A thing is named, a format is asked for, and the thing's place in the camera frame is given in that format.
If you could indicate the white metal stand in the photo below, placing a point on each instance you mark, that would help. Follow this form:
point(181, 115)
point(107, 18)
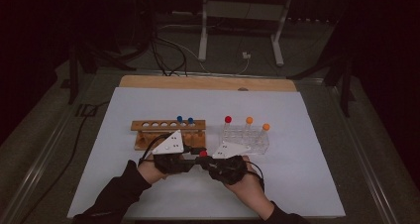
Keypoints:
point(203, 35)

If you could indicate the black stand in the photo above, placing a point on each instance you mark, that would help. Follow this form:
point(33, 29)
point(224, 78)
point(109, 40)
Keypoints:
point(73, 82)
point(345, 91)

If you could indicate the red cap test tube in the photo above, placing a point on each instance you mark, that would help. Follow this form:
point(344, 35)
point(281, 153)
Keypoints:
point(203, 153)
point(228, 119)

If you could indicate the aluminium floor rail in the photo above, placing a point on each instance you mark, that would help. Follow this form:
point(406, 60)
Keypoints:
point(363, 158)
point(36, 171)

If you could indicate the black floor bracket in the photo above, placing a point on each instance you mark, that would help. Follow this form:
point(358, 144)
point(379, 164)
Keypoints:
point(78, 111)

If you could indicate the orange cap test tube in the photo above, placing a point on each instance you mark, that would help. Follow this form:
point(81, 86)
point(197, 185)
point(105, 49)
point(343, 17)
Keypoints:
point(249, 120)
point(265, 127)

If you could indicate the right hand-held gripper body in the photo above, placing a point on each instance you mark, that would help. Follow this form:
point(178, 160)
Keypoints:
point(228, 149)

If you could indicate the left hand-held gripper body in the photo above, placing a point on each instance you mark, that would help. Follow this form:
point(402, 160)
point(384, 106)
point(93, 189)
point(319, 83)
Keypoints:
point(171, 146)

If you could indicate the white table mat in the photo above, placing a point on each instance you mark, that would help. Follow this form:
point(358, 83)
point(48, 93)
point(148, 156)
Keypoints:
point(280, 184)

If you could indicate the clear acrylic test tube rack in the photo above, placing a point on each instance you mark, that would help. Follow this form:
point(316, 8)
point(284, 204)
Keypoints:
point(257, 144)

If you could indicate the person's right hand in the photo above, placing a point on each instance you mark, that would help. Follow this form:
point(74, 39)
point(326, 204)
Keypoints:
point(251, 194)

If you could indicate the person's left hand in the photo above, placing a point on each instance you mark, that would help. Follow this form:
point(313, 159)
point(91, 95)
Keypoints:
point(150, 172)

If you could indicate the white power adapter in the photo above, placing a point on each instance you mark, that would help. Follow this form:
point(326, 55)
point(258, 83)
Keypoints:
point(246, 55)

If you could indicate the blue cap test tube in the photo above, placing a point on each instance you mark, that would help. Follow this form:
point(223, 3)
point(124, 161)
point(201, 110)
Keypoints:
point(179, 119)
point(190, 120)

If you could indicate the wooden test tube rack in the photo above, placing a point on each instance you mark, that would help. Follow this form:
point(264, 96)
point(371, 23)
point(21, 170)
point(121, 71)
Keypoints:
point(135, 126)

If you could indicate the black power strip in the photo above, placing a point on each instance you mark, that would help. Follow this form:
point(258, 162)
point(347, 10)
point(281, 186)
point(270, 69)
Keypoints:
point(310, 20)

